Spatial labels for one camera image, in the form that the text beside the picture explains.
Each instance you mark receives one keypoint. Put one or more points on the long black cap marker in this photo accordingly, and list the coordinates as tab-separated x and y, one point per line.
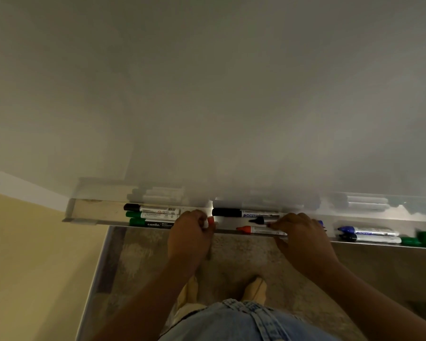
234	212

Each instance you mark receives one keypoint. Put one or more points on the beige shoe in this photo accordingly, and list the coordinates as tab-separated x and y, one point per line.
191	292
255	289

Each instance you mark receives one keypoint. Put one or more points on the person's left thumb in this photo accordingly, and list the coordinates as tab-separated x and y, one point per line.
209	224

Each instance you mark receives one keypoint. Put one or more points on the white whiteboard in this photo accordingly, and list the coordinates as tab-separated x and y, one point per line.
213	95

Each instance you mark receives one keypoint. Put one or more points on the grey patterned rug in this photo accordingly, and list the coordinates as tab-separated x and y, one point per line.
376	273

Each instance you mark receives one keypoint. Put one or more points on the beige right shoe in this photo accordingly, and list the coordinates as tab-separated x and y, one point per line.
255	289

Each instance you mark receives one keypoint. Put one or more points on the black cap white marker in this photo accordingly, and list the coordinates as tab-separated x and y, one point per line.
149	209

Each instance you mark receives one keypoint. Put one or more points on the person's left forearm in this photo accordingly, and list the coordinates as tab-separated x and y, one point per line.
152	305

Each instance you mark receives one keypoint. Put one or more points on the blue denim jeans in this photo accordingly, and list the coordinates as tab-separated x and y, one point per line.
245	323

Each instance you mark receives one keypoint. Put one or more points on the red cap white marker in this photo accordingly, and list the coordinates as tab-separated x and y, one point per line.
252	229

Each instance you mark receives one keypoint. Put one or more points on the beige left shoe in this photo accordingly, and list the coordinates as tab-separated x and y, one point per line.
191	292

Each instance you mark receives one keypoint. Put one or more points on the green cap white marker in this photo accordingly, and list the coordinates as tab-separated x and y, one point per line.
145	214

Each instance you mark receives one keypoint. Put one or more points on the short black marker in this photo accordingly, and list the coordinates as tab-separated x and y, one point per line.
261	220

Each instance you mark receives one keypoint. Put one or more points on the person's right hand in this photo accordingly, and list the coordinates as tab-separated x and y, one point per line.
305	245

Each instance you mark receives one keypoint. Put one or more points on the green marker black label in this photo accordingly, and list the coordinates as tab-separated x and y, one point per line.
145	222

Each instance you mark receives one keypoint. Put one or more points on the person's right thumb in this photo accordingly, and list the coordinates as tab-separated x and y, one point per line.
277	229

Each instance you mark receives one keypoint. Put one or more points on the person's left hand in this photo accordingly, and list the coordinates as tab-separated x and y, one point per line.
188	237

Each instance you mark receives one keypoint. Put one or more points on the metal marker tray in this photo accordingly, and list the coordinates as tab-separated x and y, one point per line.
92	211

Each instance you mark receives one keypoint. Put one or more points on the dark cap white marker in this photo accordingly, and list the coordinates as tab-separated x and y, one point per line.
372	239

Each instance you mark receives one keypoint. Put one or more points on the person's right forearm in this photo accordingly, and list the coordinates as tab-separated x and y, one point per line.
369	305

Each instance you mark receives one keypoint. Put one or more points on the blue cap white marker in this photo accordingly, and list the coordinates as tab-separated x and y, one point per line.
365	230

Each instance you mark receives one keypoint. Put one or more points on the white baseboard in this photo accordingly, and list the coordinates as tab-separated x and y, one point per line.
25	189

